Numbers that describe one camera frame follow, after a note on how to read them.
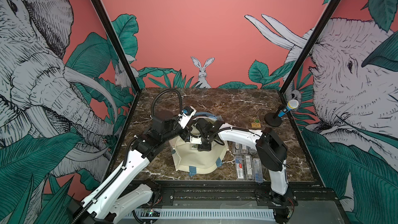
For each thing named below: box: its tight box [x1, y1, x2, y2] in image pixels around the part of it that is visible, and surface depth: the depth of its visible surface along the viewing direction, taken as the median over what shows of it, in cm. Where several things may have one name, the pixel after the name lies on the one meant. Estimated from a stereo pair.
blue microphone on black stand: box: [264, 99, 300, 128], surface depth 101 cm
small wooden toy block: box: [251, 118, 262, 129], surface depth 103 cm
